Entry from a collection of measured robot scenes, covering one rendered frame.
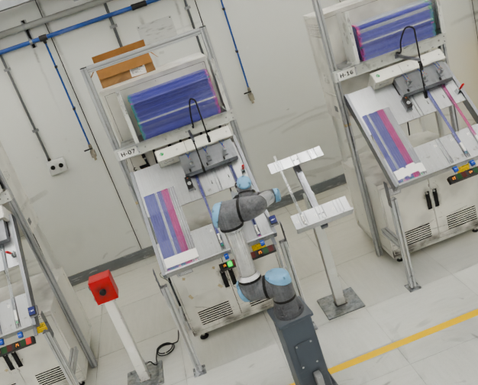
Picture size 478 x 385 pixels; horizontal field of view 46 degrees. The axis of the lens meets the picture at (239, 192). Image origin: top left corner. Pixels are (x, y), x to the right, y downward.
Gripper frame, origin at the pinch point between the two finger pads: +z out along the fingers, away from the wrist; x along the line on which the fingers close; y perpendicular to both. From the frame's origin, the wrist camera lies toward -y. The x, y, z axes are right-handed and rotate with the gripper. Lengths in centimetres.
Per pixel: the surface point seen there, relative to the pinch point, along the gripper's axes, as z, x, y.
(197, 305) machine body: 47, 50, -48
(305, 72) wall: 144, -103, 110
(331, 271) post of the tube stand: 31, -37, -59
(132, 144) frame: 1, 52, 54
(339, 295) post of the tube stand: 40, -38, -75
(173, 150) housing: 8, 30, 44
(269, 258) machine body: 40, -4, -37
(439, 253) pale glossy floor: 57, -115, -74
